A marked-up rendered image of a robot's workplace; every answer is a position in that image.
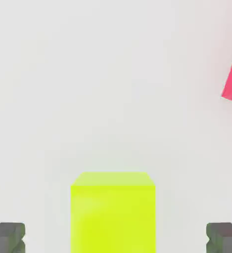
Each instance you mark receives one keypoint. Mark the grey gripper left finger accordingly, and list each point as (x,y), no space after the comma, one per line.
(5,238)

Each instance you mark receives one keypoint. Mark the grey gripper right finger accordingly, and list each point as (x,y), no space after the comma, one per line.
(225,239)

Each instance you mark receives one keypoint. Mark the small yellow cube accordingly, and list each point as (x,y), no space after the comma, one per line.
(113,213)

